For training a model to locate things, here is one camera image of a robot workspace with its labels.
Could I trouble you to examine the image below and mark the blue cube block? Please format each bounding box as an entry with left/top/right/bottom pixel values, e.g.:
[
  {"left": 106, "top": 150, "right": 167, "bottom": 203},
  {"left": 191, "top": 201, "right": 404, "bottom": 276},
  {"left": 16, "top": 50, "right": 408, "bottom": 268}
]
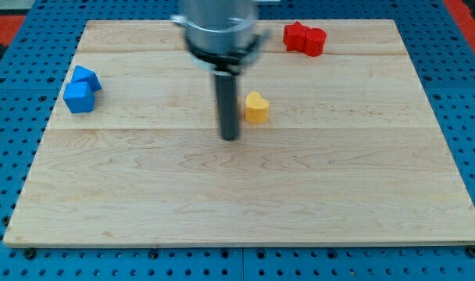
[
  {"left": 63, "top": 82, "right": 95, "bottom": 114},
  {"left": 71, "top": 66, "right": 102, "bottom": 92}
]

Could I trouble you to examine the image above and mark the blue cube block rear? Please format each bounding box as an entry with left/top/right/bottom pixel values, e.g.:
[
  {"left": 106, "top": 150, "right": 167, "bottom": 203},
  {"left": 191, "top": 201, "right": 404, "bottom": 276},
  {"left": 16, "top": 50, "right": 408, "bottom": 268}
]
[{"left": 71, "top": 66, "right": 102, "bottom": 92}]

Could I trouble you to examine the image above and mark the light wooden board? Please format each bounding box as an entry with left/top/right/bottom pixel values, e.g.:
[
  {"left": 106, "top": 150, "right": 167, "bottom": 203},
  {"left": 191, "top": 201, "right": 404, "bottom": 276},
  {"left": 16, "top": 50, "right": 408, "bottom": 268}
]
[{"left": 3, "top": 20, "right": 475, "bottom": 248}]

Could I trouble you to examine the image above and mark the yellow heart block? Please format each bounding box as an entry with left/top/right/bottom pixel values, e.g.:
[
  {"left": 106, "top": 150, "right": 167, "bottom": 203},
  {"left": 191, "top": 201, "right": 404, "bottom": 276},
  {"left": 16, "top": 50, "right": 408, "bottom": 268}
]
[{"left": 245, "top": 91, "right": 270, "bottom": 123}]

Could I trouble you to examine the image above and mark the red star block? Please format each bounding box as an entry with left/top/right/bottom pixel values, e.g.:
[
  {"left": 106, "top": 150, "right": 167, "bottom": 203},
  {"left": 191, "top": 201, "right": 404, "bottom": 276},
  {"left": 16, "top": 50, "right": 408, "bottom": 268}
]
[{"left": 283, "top": 21, "right": 309, "bottom": 52}]

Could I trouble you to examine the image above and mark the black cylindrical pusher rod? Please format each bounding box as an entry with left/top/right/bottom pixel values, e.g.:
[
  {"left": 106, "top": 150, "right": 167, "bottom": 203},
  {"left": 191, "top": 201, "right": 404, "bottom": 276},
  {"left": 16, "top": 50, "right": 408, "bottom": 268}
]
[{"left": 214, "top": 75, "right": 240, "bottom": 141}]

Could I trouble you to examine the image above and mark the blue cube block front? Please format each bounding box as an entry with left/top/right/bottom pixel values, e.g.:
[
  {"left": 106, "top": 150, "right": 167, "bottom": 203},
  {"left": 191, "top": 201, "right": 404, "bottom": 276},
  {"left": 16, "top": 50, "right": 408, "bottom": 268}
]
[{"left": 63, "top": 82, "right": 95, "bottom": 114}]

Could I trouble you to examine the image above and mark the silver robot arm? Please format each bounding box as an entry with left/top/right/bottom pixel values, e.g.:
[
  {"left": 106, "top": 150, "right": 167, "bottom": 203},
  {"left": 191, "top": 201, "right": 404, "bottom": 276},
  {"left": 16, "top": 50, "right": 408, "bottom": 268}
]
[{"left": 170, "top": 0, "right": 271, "bottom": 76}]

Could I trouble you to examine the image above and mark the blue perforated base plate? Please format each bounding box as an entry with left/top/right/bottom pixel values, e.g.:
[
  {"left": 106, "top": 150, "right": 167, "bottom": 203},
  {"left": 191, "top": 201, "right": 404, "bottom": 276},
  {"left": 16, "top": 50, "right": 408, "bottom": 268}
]
[{"left": 0, "top": 0, "right": 475, "bottom": 280}]

